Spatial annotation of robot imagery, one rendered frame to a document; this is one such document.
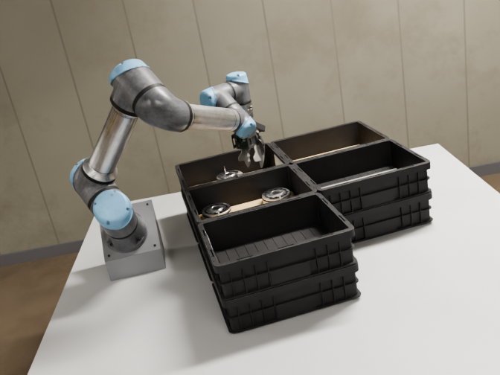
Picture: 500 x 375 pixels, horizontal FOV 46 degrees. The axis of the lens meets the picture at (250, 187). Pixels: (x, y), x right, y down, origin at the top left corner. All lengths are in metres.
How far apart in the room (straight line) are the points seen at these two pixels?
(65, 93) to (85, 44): 0.33
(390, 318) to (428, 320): 0.10
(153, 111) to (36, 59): 2.17
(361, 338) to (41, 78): 2.72
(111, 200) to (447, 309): 1.05
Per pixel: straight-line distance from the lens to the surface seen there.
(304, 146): 2.46
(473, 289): 1.77
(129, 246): 2.03
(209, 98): 2.01
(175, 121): 1.68
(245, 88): 2.09
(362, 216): 1.97
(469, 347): 1.57
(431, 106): 3.96
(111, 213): 1.88
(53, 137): 3.86
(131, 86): 1.70
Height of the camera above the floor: 1.68
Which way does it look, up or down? 22 degrees down
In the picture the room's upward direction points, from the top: 11 degrees counter-clockwise
